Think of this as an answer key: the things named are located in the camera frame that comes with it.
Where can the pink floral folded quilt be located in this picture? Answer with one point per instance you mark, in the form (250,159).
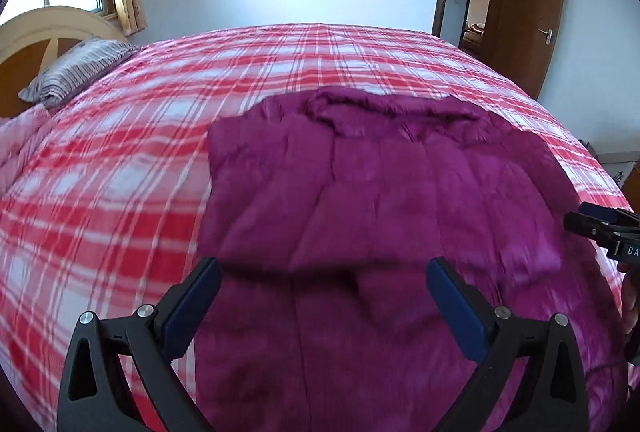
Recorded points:
(17,141)

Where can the person's right hand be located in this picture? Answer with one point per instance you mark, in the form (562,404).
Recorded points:
(632,307)

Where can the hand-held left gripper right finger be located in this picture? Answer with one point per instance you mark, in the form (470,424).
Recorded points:
(457,307)

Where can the cream and brown headboard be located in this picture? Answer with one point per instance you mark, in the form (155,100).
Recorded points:
(35,41)

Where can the brown wooden door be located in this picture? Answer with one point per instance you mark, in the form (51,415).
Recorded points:
(530,6)

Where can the striped pillow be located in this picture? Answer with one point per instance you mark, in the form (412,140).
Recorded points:
(75,70)

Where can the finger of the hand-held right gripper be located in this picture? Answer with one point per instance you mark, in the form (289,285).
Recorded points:
(600,210)
(587,226)

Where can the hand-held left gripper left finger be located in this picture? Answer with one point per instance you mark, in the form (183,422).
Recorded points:
(192,307)

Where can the red plaid bed sheet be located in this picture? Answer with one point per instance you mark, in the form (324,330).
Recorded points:
(120,171)

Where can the magenta puffer jacket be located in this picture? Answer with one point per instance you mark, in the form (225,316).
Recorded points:
(365,192)

